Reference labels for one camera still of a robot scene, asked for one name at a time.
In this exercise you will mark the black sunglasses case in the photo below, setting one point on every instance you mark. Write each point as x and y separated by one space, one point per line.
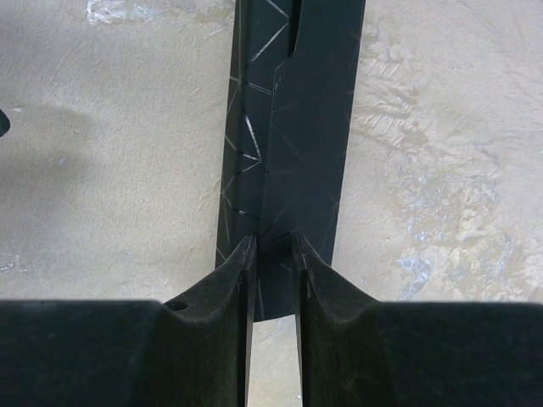
289 104

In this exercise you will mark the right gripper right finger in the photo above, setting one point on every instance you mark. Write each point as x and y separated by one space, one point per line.
357 351

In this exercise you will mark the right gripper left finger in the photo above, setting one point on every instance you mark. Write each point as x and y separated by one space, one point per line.
193 350

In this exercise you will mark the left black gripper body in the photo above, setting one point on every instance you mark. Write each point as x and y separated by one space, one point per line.
4 124

